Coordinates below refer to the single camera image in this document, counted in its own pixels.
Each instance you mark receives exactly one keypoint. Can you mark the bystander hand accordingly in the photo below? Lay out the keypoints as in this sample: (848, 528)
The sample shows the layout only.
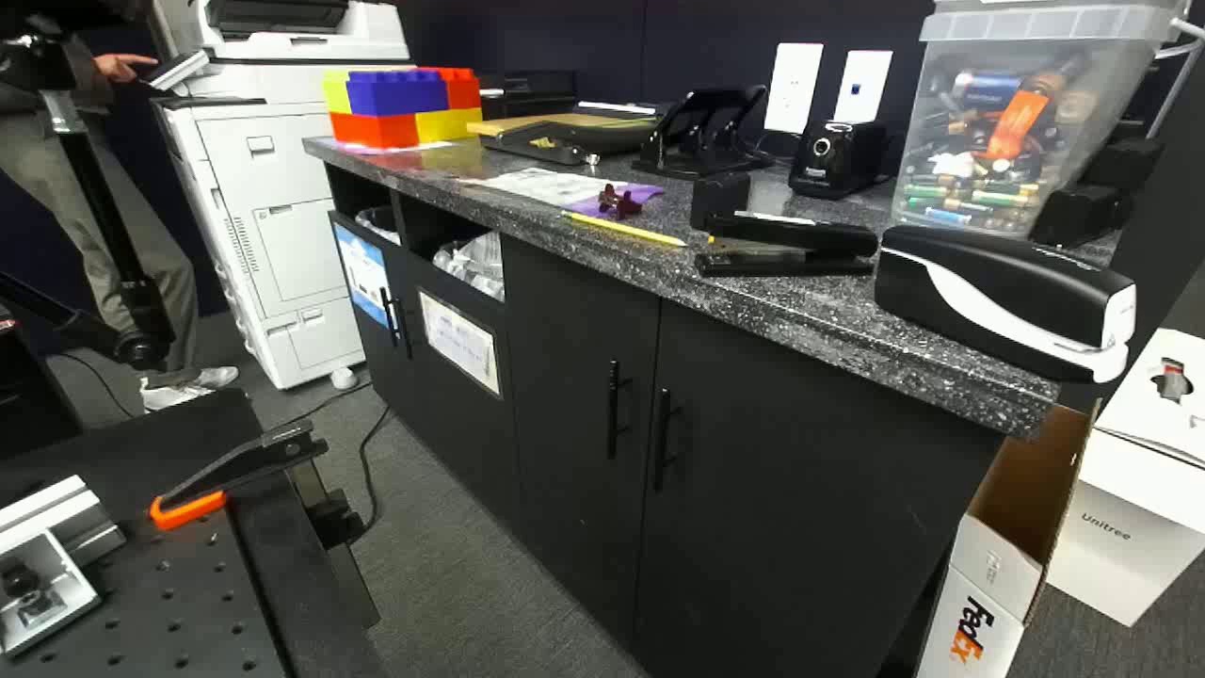
(123, 67)

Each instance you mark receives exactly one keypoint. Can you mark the black cabinet door wide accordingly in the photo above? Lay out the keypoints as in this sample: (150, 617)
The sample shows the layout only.
(805, 502)

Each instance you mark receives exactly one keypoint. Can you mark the black cabinet door narrow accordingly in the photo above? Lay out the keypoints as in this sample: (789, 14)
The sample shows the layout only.
(572, 415)

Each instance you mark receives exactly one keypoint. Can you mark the person in grey trousers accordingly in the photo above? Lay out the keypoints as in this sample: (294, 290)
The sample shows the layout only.
(32, 162)

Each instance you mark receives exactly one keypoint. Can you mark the white office printer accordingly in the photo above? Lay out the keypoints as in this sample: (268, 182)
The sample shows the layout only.
(268, 201)

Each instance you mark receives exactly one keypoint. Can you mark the small yellow-green toy brick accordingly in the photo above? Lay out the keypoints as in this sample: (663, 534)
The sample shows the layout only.
(338, 93)

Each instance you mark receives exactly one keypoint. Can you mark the long red toy brick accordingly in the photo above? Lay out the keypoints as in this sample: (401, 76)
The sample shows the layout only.
(376, 130)

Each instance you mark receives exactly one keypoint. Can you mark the blue toy brick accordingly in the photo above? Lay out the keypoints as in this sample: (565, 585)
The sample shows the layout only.
(397, 93)

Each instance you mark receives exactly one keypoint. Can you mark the black drawer blue label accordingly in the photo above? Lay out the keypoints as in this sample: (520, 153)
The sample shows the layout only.
(362, 270)

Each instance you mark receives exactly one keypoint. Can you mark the white shoe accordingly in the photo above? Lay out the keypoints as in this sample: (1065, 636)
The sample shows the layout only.
(184, 386)

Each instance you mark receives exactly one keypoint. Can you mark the yellow toy brick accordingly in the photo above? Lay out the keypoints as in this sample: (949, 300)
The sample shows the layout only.
(451, 126)

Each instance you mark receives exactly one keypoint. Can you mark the small red toy brick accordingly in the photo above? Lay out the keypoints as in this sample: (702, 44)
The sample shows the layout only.
(460, 87)

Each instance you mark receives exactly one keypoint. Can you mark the crumpled clear plastic bags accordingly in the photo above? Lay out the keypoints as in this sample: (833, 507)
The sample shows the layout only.
(477, 266)

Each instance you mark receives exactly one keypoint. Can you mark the black flat tray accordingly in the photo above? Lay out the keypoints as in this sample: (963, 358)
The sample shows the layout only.
(528, 96)

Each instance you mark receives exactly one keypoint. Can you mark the white printed paper sheet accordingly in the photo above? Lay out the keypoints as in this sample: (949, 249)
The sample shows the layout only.
(533, 186)

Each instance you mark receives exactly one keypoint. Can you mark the paper cutter yellow board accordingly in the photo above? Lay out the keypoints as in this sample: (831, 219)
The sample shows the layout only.
(565, 133)

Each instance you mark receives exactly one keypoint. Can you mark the black drawer white label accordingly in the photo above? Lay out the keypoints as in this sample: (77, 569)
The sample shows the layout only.
(459, 427)

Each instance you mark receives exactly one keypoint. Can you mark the yellow pencil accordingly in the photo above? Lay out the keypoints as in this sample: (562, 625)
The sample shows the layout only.
(623, 232)

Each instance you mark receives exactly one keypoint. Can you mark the purple paper sheet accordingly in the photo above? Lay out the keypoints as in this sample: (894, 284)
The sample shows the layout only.
(641, 201)

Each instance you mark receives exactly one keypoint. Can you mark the black hole punch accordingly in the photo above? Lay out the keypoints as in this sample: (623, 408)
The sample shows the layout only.
(702, 133)

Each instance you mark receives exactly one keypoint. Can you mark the small black box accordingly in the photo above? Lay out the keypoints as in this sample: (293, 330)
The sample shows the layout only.
(720, 201)

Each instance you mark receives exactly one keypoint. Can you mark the black electric pencil sharpener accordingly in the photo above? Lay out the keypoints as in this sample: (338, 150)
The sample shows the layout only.
(833, 161)

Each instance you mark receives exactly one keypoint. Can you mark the clear plastic bin of markers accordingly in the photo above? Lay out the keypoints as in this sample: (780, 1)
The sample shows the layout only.
(1017, 126)

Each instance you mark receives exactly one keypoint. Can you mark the black white electric stapler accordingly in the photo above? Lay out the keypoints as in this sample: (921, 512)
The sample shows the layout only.
(1002, 294)

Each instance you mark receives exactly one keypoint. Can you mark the black desk device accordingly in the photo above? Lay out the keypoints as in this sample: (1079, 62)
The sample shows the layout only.
(1094, 195)

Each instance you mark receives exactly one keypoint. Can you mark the FedEx cardboard box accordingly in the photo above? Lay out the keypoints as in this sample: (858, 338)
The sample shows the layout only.
(1002, 551)

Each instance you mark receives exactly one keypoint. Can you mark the white box penguin print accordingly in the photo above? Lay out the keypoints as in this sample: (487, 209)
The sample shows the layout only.
(1134, 491)

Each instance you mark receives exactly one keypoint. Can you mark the black cabinet frame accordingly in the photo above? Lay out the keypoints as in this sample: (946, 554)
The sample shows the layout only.
(410, 219)

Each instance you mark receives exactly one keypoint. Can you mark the aluminium mounting bracket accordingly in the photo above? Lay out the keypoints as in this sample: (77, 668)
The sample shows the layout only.
(43, 568)

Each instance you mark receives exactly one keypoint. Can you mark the large white wall plate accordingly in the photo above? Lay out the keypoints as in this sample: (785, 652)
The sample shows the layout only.
(791, 87)

